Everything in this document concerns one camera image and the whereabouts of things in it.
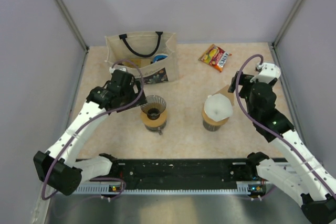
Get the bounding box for blue white item in bag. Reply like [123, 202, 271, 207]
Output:
[152, 54, 168, 63]

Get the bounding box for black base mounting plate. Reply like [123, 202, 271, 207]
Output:
[89, 158, 266, 190]

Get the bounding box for grey glass dripper cone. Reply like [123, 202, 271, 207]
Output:
[140, 95, 166, 120]

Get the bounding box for white paper coffee filter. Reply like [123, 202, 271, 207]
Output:
[204, 93, 233, 122]

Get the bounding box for red yellow candy packet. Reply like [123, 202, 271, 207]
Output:
[198, 44, 232, 72]

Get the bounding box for brown paper coffee filter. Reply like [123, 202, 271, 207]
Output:
[217, 85, 235, 106]

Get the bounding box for grey glass carafe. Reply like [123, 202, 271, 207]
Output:
[203, 121, 221, 132]

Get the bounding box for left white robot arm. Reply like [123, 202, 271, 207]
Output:
[33, 68, 146, 200]

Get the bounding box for grey slotted cable duct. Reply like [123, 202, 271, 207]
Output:
[73, 182, 266, 196]

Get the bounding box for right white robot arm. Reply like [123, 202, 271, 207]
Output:
[228, 63, 335, 223]

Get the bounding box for beige canvas tote bag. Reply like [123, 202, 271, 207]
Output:
[105, 31, 179, 84]

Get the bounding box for brown box in bag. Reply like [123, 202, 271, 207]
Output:
[123, 58, 151, 68]

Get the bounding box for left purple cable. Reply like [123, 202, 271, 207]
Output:
[41, 60, 145, 204]

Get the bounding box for glass carafe with handle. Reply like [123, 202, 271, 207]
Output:
[145, 124, 166, 135]

